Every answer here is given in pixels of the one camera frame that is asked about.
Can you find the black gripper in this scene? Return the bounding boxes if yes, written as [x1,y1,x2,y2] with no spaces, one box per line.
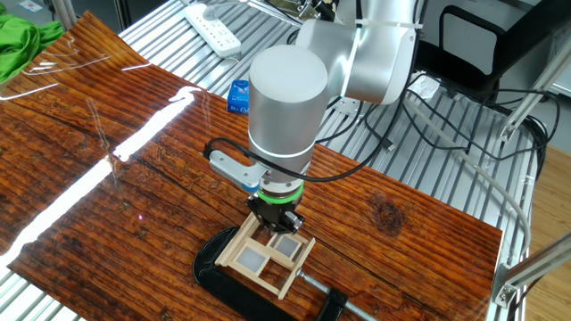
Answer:
[244,195,307,235]

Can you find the small wooden sliding window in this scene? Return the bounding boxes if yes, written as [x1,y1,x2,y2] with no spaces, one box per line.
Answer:
[213,212,317,301]

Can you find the black C-clamp with steel screw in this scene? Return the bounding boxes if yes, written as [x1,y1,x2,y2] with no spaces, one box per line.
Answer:
[192,226,380,321]

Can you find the blue tissue pack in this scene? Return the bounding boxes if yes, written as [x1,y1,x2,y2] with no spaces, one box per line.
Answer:
[226,78,251,116]

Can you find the wood grain table mat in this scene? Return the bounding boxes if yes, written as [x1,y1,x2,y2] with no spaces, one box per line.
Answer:
[0,11,504,321]

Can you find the white crumpled paper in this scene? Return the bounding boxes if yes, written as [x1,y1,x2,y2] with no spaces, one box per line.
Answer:
[406,73,442,100]

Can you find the white power strip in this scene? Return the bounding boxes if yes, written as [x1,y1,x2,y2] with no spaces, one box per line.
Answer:
[183,3,243,59]

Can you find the black office chair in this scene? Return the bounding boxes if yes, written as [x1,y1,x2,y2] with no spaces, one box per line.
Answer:
[414,0,571,97]

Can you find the green cloth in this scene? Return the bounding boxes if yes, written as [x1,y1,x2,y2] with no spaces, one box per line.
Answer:
[0,13,66,86]

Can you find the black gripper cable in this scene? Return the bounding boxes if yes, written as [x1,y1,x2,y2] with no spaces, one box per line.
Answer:
[203,79,420,184]

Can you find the grey flexible hose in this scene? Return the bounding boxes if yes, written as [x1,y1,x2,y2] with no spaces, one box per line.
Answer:
[403,100,533,264]

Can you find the black table cables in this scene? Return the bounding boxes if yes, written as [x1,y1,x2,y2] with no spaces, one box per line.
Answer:
[363,79,562,162]

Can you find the aluminium frame profile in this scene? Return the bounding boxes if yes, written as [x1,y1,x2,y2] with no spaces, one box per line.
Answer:
[498,39,571,144]
[492,231,571,309]

